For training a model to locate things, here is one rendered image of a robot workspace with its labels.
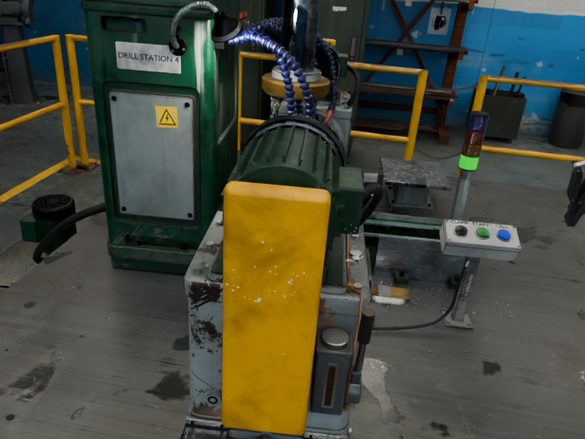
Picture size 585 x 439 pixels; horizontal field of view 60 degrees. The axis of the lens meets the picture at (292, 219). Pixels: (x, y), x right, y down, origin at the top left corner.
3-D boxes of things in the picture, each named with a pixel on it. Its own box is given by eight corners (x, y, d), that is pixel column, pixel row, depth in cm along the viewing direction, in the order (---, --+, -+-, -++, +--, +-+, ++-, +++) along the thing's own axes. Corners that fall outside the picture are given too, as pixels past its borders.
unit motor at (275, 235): (203, 427, 77) (198, 171, 59) (240, 302, 107) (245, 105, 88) (370, 446, 76) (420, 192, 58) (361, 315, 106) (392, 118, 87)
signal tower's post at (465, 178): (443, 232, 176) (470, 114, 158) (440, 222, 183) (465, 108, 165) (467, 234, 176) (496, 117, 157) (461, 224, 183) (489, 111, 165)
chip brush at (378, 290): (335, 291, 139) (336, 288, 138) (336, 281, 143) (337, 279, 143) (410, 300, 137) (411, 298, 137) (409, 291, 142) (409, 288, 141)
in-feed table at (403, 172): (380, 210, 189) (386, 181, 184) (376, 183, 213) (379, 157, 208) (445, 216, 188) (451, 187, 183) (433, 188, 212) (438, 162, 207)
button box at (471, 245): (440, 254, 119) (447, 240, 115) (438, 231, 124) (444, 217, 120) (514, 261, 119) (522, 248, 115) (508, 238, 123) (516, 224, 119)
